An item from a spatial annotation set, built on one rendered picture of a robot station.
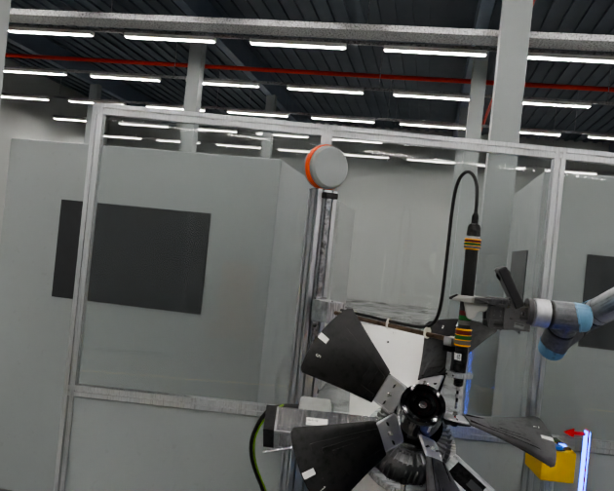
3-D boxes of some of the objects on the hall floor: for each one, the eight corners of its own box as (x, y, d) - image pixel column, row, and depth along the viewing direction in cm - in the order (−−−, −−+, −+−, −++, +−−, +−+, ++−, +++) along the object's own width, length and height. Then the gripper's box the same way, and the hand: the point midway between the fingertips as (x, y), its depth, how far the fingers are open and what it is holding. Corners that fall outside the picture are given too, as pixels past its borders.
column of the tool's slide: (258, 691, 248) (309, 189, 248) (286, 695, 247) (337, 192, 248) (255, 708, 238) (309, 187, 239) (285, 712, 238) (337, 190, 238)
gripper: (535, 333, 177) (451, 324, 178) (522, 328, 189) (443, 320, 189) (538, 300, 177) (455, 291, 178) (525, 297, 189) (447, 288, 189)
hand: (455, 295), depth 183 cm, fingers closed on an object, 4 cm apart
